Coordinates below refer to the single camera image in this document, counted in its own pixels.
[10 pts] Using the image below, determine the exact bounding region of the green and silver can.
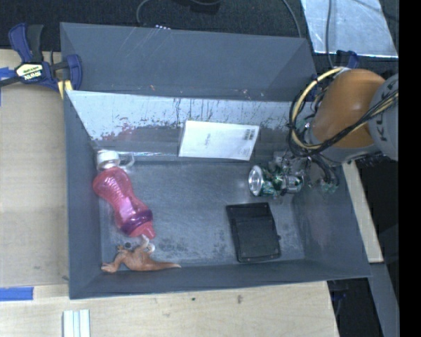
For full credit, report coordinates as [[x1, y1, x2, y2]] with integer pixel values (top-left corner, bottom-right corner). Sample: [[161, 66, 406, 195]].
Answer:
[[248, 164, 305, 199]]

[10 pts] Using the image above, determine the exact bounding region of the black flat case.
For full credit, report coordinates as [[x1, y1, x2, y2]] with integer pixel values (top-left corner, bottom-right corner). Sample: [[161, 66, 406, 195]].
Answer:
[[225, 201, 283, 264]]

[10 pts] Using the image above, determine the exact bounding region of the white paper packet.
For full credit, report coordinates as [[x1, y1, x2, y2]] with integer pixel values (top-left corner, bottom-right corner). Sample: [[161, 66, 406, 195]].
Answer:
[[178, 119, 261, 162]]

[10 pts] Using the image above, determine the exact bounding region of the grey metal bin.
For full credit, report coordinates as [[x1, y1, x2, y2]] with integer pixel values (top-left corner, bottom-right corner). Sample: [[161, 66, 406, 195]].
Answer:
[[59, 21, 373, 300]]

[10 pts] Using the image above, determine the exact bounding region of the pink plastic bottle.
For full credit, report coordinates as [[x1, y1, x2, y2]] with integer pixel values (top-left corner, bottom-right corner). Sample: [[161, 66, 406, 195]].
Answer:
[[91, 149, 157, 240]]

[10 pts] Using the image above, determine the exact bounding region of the orange toy dinosaur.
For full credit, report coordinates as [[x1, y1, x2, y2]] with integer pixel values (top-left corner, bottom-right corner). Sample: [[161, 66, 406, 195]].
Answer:
[[100, 241, 182, 274]]

